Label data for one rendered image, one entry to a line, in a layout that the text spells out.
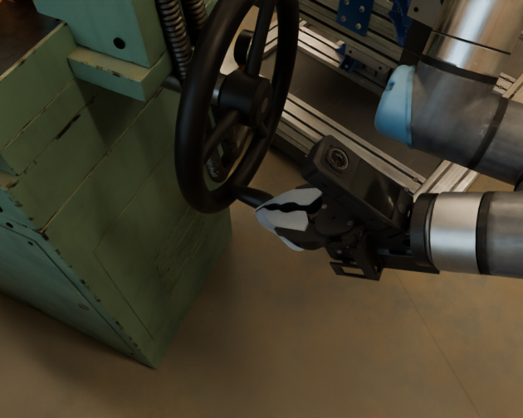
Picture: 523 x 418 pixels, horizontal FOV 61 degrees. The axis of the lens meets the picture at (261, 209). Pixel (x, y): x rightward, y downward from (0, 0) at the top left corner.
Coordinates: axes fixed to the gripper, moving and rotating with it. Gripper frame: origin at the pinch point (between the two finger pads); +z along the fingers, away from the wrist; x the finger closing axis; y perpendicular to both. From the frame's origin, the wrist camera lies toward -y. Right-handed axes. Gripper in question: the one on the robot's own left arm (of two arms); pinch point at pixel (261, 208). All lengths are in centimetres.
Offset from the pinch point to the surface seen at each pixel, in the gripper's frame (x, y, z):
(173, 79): 7.3, -15.0, 8.7
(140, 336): -11, 32, 46
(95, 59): 1.9, -22.1, 10.9
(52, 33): 0.8, -26.3, 12.3
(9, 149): -10.1, -20.6, 15.4
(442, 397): 11, 86, -2
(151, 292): -3.6, 24.7, 41.2
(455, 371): 18, 87, -3
